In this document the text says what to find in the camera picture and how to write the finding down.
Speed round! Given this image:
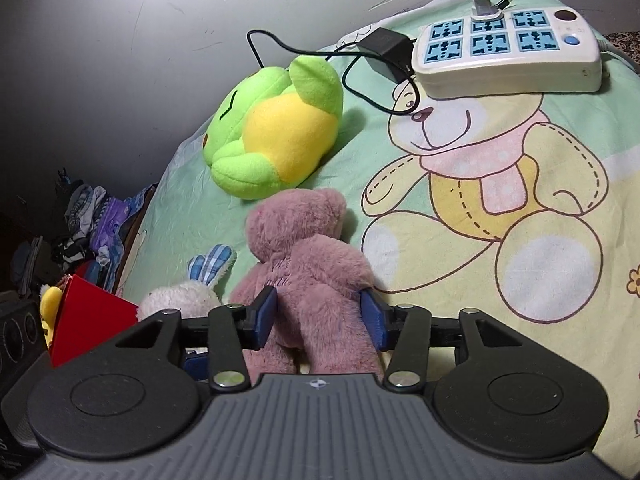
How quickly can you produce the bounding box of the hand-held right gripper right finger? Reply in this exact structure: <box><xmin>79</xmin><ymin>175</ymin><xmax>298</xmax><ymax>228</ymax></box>
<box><xmin>360</xmin><ymin>290</ymin><xmax>527</xmax><ymax>392</ymax></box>

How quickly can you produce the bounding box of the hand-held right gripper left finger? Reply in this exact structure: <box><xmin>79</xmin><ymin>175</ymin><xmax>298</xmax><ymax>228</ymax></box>
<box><xmin>115</xmin><ymin>285</ymin><xmax>279</xmax><ymax>394</ymax></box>

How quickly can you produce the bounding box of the pink plush bear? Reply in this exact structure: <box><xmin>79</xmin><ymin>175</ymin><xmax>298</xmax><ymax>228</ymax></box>
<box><xmin>227</xmin><ymin>187</ymin><xmax>385</xmax><ymax>377</ymax></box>

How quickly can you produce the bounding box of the white plush rabbit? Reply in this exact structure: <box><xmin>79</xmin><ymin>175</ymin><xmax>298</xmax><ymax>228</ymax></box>
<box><xmin>136</xmin><ymin>243</ymin><xmax>238</xmax><ymax>322</ymax></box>

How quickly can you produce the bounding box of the red cardboard box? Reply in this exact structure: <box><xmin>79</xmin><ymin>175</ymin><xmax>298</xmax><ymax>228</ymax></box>
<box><xmin>49</xmin><ymin>275</ymin><xmax>140</xmax><ymax>369</ymax></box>

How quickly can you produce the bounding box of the yellow plush tiger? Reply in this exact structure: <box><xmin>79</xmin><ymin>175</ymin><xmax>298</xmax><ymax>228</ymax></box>
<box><xmin>40</xmin><ymin>284</ymin><xmax>67</xmax><ymax>352</ymax></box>

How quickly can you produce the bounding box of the printed bear bed sheet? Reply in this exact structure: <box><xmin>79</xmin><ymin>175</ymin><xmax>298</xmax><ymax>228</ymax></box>
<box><xmin>117</xmin><ymin>0</ymin><xmax>640</xmax><ymax>476</ymax></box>

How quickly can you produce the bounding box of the blue patterned cloth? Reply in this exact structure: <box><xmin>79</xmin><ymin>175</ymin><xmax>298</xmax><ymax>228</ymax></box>
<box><xmin>124</xmin><ymin>185</ymin><xmax>159</xmax><ymax>222</ymax></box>

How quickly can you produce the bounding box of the purple tissue packet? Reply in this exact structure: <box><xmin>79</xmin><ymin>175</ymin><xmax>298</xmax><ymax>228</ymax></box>
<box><xmin>90</xmin><ymin>197</ymin><xmax>133</xmax><ymax>262</ymax></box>

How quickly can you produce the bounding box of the green plush frog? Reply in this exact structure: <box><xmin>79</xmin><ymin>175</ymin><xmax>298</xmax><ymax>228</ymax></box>
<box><xmin>202</xmin><ymin>55</ymin><xmax>345</xmax><ymax>202</ymax></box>

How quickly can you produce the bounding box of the pile of folded clothes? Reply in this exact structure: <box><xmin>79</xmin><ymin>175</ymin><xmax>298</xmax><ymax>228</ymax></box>
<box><xmin>51</xmin><ymin>167</ymin><xmax>109</xmax><ymax>267</ymax></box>

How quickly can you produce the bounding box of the black speaker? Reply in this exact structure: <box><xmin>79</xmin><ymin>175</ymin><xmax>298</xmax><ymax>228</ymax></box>
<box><xmin>0</xmin><ymin>289</ymin><xmax>52</xmax><ymax>397</ymax></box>

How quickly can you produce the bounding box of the black power adapter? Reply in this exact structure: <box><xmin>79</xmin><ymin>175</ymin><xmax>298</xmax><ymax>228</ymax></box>
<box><xmin>361</xmin><ymin>27</ymin><xmax>417</xmax><ymax>82</ymax></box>

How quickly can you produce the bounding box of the white power strip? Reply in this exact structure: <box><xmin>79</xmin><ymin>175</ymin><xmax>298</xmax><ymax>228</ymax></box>
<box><xmin>410</xmin><ymin>6</ymin><xmax>604</xmax><ymax>100</ymax></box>

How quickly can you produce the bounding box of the brown patterned blanket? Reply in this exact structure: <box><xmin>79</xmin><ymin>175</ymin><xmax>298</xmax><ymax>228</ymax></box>
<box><xmin>604</xmin><ymin>31</ymin><xmax>640</xmax><ymax>67</ymax></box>

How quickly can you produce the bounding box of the black adapter cable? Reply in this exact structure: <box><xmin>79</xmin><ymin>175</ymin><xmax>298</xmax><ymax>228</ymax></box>
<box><xmin>246</xmin><ymin>29</ymin><xmax>422</xmax><ymax>117</ymax></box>

